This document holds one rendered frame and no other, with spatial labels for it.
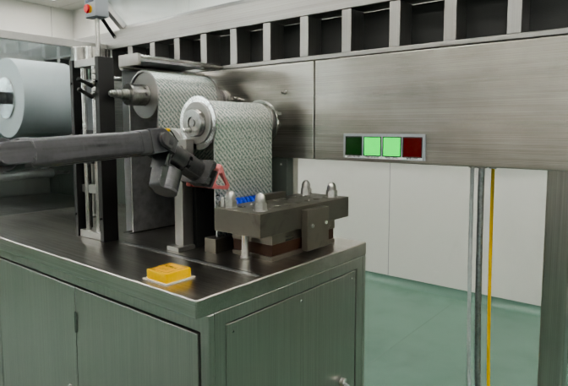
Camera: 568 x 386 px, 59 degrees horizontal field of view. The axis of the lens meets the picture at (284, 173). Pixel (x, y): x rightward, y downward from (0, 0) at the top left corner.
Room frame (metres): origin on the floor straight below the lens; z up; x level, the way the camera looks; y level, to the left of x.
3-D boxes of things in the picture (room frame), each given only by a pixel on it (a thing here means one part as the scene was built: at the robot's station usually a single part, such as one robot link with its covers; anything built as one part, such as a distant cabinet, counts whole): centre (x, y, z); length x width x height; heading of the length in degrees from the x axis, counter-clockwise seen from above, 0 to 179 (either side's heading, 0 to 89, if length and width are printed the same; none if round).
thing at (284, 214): (1.40, -0.01, 1.00); 0.40 x 0.16 x 0.06; 141
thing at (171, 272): (1.10, 0.26, 0.91); 0.07 x 0.07 x 0.02; 51
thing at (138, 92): (1.52, 0.44, 1.33); 0.06 x 0.06 x 0.06; 51
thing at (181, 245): (1.38, 0.29, 1.05); 0.06 x 0.05 x 0.31; 141
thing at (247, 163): (1.44, 0.11, 1.11); 0.23 x 0.01 x 0.18; 141
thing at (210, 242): (1.44, 0.11, 0.92); 0.28 x 0.04 x 0.04; 141
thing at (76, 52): (1.92, 0.73, 1.50); 0.14 x 0.14 x 0.06
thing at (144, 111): (1.65, 0.35, 1.33); 0.25 x 0.14 x 0.14; 141
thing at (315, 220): (1.35, -0.09, 0.96); 0.10 x 0.03 x 0.11; 141
